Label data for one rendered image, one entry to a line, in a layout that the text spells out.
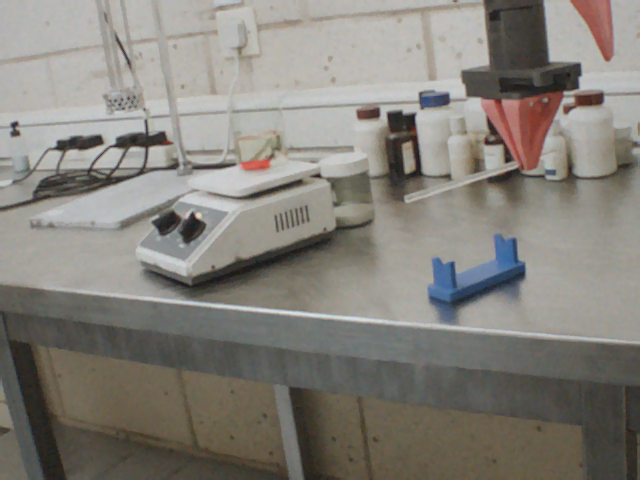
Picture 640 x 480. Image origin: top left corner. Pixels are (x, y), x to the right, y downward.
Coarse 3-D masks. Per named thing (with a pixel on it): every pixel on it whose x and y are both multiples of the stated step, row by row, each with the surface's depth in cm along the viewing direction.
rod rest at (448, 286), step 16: (496, 240) 87; (512, 240) 86; (496, 256) 88; (512, 256) 86; (448, 272) 82; (464, 272) 86; (480, 272) 85; (496, 272) 85; (512, 272) 86; (432, 288) 83; (448, 288) 82; (464, 288) 82; (480, 288) 83
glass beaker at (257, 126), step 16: (272, 96) 107; (240, 112) 103; (256, 112) 102; (272, 112) 103; (240, 128) 103; (256, 128) 103; (272, 128) 103; (240, 144) 104; (256, 144) 103; (272, 144) 104; (240, 160) 105; (256, 160) 104; (272, 160) 104; (288, 160) 106
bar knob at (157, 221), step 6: (168, 210) 103; (174, 210) 103; (156, 216) 104; (162, 216) 103; (168, 216) 103; (174, 216) 103; (156, 222) 103; (162, 222) 103; (168, 222) 103; (174, 222) 103; (156, 228) 104; (162, 228) 104; (168, 228) 103; (174, 228) 103; (162, 234) 103
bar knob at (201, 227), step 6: (192, 210) 100; (186, 216) 99; (192, 216) 99; (186, 222) 98; (192, 222) 99; (198, 222) 100; (204, 222) 99; (180, 228) 98; (186, 228) 98; (192, 228) 99; (198, 228) 99; (204, 228) 99; (180, 234) 98; (186, 234) 98; (192, 234) 99; (198, 234) 98; (186, 240) 99; (192, 240) 98
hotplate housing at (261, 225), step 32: (256, 192) 102; (288, 192) 102; (320, 192) 105; (224, 224) 98; (256, 224) 100; (288, 224) 102; (320, 224) 105; (160, 256) 101; (192, 256) 96; (224, 256) 98; (256, 256) 101
